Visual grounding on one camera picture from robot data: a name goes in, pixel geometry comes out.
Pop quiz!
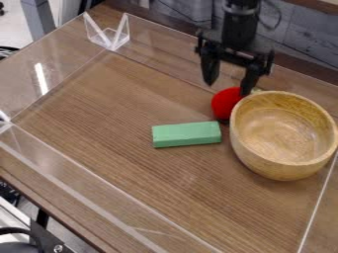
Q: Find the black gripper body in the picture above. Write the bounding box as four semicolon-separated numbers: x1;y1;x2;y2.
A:
195;30;275;75

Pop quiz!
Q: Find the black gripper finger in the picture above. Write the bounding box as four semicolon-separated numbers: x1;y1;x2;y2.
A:
201;46;221;86
241;63;261;97

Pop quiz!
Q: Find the red plush fruit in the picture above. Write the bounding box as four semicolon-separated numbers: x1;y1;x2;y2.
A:
210;86;265;122

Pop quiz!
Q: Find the wooden bowl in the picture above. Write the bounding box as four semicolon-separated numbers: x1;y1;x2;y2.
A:
230;91;338;181

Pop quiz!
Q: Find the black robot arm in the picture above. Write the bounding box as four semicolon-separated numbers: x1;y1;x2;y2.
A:
195;0;275;96

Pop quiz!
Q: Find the green rectangular block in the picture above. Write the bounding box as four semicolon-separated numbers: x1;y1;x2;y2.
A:
153;122;222;148

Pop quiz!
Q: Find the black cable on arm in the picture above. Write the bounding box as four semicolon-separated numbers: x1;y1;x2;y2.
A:
258;0;282;33

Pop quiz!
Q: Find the clear acrylic tray wall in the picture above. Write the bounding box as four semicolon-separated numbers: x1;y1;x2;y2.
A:
0;9;338;253

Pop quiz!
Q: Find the grey table leg post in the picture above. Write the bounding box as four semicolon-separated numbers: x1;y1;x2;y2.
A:
20;0;56;41

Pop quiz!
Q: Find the black clamp bracket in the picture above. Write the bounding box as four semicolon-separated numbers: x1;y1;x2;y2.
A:
0;219;76;253

